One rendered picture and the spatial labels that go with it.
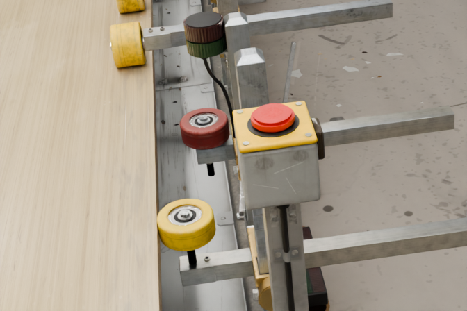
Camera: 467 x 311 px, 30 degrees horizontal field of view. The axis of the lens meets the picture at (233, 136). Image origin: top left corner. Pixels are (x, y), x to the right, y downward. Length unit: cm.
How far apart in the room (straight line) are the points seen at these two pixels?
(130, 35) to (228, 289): 49
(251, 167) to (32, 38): 112
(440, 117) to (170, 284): 55
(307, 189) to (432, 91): 250
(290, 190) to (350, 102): 243
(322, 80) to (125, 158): 207
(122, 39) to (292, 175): 86
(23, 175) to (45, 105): 21
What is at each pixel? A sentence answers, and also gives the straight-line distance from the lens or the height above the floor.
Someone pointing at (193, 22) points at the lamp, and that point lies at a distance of 130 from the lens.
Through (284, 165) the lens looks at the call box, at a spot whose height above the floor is 120.
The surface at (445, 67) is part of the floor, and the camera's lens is 345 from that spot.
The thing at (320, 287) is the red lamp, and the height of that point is 70.
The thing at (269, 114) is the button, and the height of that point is 123.
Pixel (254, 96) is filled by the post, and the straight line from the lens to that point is 106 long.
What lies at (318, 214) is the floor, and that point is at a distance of 268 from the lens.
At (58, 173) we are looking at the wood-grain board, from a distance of 138.
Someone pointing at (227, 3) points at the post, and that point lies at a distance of 155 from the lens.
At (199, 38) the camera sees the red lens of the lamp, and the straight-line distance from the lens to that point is 128.
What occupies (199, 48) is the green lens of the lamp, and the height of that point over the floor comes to 107.
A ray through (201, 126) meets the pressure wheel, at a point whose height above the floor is 90.
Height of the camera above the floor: 164
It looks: 32 degrees down
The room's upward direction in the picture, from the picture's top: 7 degrees counter-clockwise
